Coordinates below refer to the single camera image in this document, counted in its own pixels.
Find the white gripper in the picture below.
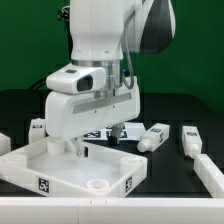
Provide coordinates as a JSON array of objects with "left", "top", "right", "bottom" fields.
[{"left": 45, "top": 78, "right": 140, "bottom": 159}]

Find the white desk top tray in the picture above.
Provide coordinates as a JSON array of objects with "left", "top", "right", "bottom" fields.
[{"left": 0, "top": 137, "right": 147, "bottom": 198}]

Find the white marker sheet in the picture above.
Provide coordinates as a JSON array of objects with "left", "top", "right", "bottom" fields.
[{"left": 84, "top": 122, "right": 146, "bottom": 141}]

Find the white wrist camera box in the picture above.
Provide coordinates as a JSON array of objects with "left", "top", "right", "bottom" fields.
[{"left": 46, "top": 64, "right": 106, "bottom": 95}]

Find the black cable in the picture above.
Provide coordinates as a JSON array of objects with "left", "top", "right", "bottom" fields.
[{"left": 29, "top": 75, "right": 48, "bottom": 91}]

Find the black camera on stand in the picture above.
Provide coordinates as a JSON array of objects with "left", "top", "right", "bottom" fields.
[{"left": 57, "top": 6, "right": 70, "bottom": 21}]

